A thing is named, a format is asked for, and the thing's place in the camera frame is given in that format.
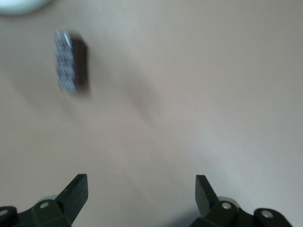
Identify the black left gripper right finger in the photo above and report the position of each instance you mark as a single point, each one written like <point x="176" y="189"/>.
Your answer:
<point x="208" y="203"/>

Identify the dark brown capacitor block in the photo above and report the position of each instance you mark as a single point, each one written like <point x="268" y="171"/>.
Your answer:
<point x="71" y="63"/>

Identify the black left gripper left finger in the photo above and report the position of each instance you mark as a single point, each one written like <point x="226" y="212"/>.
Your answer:
<point x="71" y="201"/>

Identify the white curved plastic bracket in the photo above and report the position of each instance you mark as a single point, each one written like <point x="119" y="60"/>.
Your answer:
<point x="19" y="6"/>

